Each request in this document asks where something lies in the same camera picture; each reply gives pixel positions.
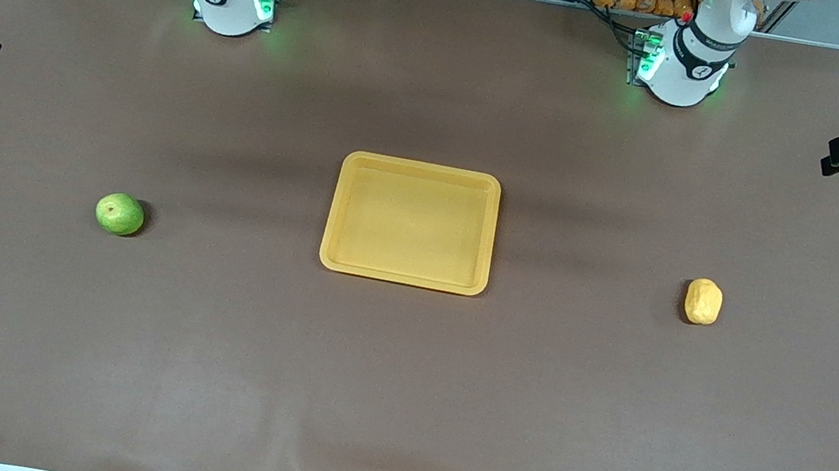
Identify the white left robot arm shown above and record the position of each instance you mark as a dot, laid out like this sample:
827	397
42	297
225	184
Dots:
680	79

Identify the yellow potato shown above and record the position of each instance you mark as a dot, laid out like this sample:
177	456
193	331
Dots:
703	303

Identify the yellow plastic tray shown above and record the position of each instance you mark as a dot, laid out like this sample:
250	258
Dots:
410	225

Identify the brown table mat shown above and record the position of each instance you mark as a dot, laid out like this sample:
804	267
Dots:
393	393

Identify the green apple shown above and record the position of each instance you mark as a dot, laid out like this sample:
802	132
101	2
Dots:
119	214

